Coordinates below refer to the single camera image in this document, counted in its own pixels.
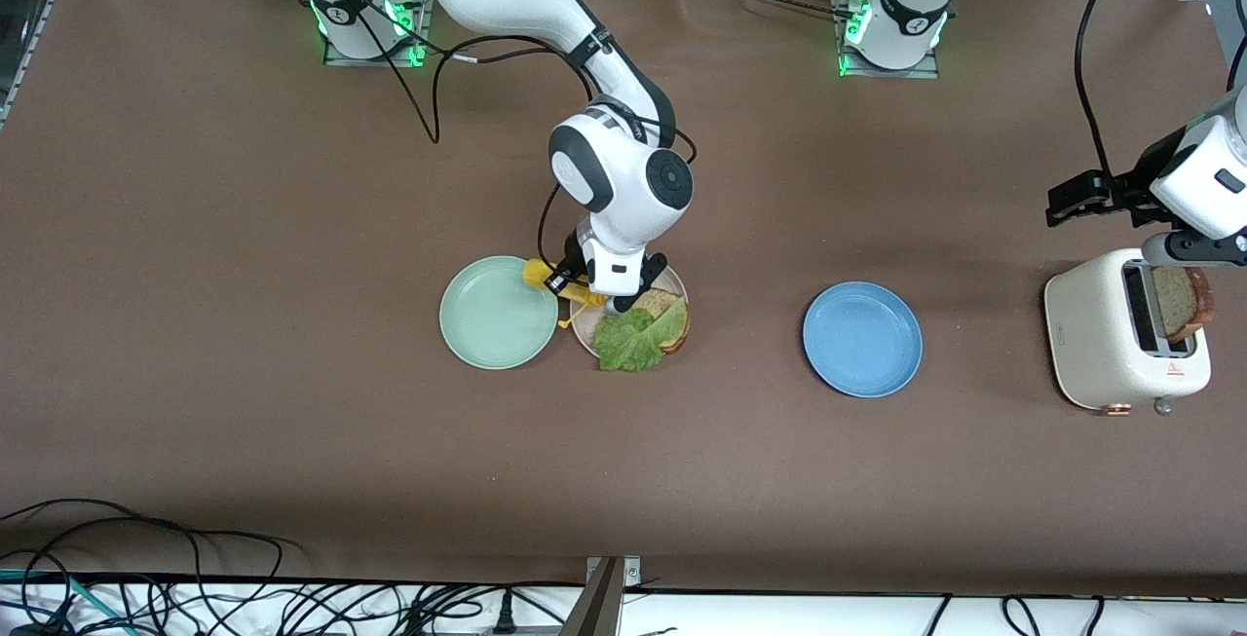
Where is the yellow mustard squeeze bottle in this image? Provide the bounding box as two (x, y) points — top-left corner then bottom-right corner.
(523, 259), (607, 331)

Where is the brown bread slice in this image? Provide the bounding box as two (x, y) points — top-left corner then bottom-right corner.
(1153, 263), (1217, 345)
(633, 287), (692, 355)

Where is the green lettuce leaf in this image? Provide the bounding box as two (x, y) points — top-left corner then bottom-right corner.
(592, 307), (689, 373)

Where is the beige plate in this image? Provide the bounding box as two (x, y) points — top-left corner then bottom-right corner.
(570, 266), (690, 360)

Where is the mint green plate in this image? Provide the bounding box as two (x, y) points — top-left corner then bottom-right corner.
(439, 255), (560, 370)

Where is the blue plate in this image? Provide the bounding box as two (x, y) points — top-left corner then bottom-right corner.
(802, 281), (924, 399)

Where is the cream white toaster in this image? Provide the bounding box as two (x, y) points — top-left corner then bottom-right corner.
(1043, 247), (1213, 418)

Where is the black box beside table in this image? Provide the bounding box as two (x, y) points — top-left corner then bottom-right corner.
(0, 0), (55, 92)

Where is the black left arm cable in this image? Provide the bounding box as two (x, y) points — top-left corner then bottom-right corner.
(1073, 0), (1162, 179)

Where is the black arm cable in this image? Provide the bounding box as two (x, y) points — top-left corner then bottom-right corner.
(1073, 0), (1162, 179)
(321, 0), (597, 288)

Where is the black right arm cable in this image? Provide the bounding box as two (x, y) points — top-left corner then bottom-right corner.
(321, 0), (597, 288)

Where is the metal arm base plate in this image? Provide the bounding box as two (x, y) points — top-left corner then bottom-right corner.
(833, 0), (942, 80)
(323, 0), (435, 68)

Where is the silver corner bracket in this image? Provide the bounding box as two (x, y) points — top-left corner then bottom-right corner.
(587, 555), (643, 586)

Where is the dark aluminium post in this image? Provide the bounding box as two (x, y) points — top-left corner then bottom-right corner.
(560, 558), (624, 636)

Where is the black looped floor cable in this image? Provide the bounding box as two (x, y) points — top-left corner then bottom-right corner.
(0, 498), (303, 636)

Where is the teal cable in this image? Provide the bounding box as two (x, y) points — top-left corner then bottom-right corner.
(0, 568), (128, 636)

